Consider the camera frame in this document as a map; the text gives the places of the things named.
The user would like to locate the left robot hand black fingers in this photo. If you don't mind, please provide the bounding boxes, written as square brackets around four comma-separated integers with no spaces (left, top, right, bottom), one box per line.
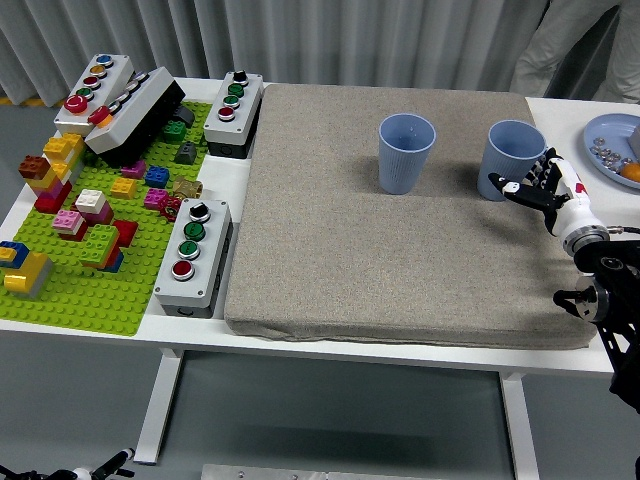
[0,447,136,480]

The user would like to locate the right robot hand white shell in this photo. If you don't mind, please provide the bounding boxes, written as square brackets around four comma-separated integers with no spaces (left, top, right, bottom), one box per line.
[487,146,601,239]

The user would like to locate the blue ribbed plastic cup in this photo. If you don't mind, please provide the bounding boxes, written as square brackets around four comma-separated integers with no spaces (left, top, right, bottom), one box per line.
[476,119,547,202]
[378,113,437,195]

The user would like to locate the white table leg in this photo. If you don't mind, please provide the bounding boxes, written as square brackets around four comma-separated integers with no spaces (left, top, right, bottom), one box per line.
[498,372,542,480]
[132,347,185,465]

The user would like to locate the blue plate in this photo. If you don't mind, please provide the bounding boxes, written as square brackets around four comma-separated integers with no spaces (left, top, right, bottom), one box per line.
[583,113,640,190]

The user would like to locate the person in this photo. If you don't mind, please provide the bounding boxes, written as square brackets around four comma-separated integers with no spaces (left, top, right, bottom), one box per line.
[509,0,640,105]

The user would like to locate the green studded toy baseplate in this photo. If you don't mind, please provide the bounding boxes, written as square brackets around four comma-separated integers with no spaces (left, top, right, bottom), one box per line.
[0,101,214,338]

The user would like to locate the grey-brown fabric mat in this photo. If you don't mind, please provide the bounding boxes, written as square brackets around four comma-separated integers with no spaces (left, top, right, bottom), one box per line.
[223,82,599,349]

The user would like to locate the large yellow grey brick stack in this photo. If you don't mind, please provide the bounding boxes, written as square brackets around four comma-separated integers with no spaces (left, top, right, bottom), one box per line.
[2,249,54,300]

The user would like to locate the green orange brick stack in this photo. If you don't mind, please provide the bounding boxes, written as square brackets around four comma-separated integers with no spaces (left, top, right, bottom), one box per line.
[78,223,125,274]

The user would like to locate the blue and yellow toy brick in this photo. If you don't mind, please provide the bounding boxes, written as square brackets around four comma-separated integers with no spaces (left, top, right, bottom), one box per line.
[0,240,30,269]

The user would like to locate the red toy brick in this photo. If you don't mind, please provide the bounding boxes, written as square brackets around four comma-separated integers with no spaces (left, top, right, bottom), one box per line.
[57,222,90,242]
[113,219,139,247]

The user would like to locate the grey four-button control box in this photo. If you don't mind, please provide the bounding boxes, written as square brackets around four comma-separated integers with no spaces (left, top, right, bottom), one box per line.
[203,70,265,160]
[153,198,234,319]

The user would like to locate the dark pink toy brick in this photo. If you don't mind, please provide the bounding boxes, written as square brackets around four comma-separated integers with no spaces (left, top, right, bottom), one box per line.
[79,202,115,226]

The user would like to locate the light pink toy brick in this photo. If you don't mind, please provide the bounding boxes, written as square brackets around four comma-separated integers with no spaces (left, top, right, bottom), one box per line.
[52,208,85,232]

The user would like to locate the white toy brick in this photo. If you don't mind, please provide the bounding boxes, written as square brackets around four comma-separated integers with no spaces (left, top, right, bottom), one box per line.
[74,188,108,212]

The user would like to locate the red valve wheel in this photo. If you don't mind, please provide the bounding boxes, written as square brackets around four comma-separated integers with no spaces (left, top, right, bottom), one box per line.
[160,195,185,220]

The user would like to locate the small yellow toy brick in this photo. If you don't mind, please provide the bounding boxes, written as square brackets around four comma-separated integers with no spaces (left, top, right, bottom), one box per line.
[109,177,138,200]

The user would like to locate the yellow pink red brick tower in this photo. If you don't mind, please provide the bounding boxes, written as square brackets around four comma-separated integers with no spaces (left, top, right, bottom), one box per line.
[24,159,76,215]

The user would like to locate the brass pipe fitting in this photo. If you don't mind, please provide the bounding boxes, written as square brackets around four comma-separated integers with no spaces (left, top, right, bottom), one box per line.
[172,175,204,200]

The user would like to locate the brown toy brick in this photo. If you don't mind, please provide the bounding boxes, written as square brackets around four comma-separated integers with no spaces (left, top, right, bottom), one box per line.
[18,154,51,180]

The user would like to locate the grey pleated curtain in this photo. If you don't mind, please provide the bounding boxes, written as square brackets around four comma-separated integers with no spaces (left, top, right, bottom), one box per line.
[0,0,640,106]

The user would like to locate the yellow and grey toy brick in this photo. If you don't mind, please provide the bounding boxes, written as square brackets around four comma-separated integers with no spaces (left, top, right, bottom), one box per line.
[42,132,86,165]

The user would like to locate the green toy brick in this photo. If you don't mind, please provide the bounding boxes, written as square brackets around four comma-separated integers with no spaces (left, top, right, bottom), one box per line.
[160,119,188,144]

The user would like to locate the grey control box black base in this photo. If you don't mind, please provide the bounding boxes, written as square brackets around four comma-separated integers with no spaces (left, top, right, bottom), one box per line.
[83,67,187,166]

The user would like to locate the black curved toy piece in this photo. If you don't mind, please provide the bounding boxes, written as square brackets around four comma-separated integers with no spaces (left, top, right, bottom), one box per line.
[167,105,196,129]

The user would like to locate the grey five-button control box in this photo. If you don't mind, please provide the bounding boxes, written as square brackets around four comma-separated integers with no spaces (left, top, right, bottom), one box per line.
[53,53,136,139]

